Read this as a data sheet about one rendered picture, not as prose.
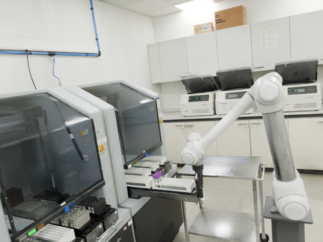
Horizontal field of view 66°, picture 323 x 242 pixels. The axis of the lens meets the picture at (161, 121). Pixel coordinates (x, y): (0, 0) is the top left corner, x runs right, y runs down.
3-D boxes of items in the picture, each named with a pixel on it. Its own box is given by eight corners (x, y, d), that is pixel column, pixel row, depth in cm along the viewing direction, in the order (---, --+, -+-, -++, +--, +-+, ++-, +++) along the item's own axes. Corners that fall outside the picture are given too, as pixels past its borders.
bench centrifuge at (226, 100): (215, 115, 388) (211, 71, 376) (223, 109, 443) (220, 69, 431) (253, 114, 363) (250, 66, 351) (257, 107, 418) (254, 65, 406)
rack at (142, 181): (116, 187, 194) (115, 179, 193) (123, 181, 203) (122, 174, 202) (149, 190, 181) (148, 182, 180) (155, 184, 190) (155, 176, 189)
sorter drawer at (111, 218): (30, 215, 180) (28, 204, 178) (46, 206, 192) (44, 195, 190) (111, 232, 147) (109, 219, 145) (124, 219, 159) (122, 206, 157)
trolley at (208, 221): (184, 260, 217) (173, 172, 203) (200, 229, 258) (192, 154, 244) (267, 280, 188) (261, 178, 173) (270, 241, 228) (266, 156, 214)
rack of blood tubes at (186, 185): (152, 190, 180) (151, 182, 179) (158, 184, 189) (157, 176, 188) (191, 194, 167) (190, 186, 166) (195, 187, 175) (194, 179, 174)
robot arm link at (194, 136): (190, 153, 171) (185, 160, 159) (187, 131, 168) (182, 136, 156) (205, 152, 167) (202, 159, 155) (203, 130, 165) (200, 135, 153)
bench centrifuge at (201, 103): (180, 117, 416) (176, 78, 405) (193, 110, 469) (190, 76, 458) (213, 115, 389) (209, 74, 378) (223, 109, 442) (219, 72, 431)
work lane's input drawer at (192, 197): (112, 195, 195) (111, 185, 194) (122, 187, 207) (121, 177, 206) (202, 206, 163) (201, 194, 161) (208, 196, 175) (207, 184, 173)
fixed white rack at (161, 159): (134, 164, 240) (133, 158, 239) (140, 161, 249) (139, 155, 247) (162, 166, 226) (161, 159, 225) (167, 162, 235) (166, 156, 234)
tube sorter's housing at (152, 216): (48, 265, 233) (8, 93, 205) (105, 216, 307) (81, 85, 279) (146, 297, 186) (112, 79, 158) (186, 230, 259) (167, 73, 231)
